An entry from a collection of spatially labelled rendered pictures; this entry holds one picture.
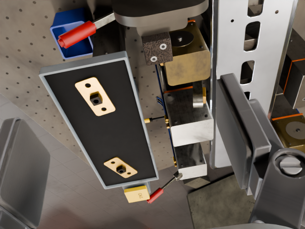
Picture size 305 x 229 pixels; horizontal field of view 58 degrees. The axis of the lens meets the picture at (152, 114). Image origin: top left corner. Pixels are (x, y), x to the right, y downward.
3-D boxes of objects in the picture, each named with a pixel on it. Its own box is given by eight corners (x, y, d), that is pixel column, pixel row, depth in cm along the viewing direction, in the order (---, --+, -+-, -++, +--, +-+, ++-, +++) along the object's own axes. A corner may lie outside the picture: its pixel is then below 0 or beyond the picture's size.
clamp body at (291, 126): (276, 83, 115) (324, 154, 90) (243, 90, 115) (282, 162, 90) (280, 67, 109) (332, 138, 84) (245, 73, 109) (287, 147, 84)
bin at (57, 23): (96, 37, 90) (95, 53, 84) (66, 44, 90) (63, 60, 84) (85, 5, 82) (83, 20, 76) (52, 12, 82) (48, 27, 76)
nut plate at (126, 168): (138, 171, 66) (138, 175, 65) (125, 177, 67) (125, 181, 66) (116, 155, 60) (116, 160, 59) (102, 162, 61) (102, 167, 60)
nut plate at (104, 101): (116, 109, 50) (116, 113, 49) (97, 115, 51) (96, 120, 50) (95, 75, 44) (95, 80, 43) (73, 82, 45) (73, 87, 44)
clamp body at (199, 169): (184, 100, 116) (206, 175, 90) (157, 105, 116) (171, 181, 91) (183, 87, 110) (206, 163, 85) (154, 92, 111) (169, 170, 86)
